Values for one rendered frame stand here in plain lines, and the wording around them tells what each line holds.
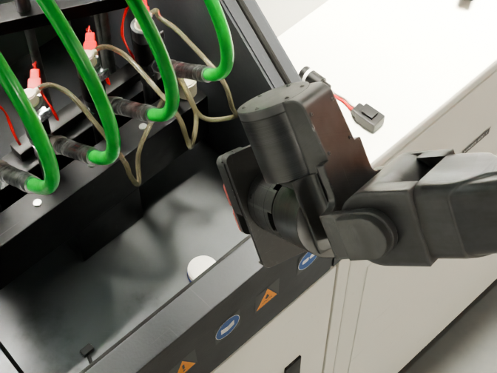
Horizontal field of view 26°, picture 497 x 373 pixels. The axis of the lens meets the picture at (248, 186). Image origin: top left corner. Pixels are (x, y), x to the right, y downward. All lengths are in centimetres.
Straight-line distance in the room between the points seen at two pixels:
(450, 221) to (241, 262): 56
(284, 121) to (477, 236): 16
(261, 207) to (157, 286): 53
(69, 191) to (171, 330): 21
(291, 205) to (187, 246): 61
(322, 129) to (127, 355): 50
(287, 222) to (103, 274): 61
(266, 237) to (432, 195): 22
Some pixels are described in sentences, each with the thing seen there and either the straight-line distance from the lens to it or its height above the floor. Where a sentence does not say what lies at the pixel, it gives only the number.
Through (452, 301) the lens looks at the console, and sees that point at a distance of 210.
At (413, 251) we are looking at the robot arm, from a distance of 74.
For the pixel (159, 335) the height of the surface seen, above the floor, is 95.
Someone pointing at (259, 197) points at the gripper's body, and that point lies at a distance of 85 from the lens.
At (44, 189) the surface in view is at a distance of 100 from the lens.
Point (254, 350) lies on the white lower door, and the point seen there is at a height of 75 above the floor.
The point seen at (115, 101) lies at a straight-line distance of 121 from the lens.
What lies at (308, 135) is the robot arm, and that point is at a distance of 76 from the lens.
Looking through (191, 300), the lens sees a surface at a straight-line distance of 121.
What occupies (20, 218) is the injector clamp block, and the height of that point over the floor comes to 98.
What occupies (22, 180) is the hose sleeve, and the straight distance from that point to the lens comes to 106.
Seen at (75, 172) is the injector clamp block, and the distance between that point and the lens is 128.
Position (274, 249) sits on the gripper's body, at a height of 125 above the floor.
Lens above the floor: 202
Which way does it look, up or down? 56 degrees down
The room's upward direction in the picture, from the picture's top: straight up
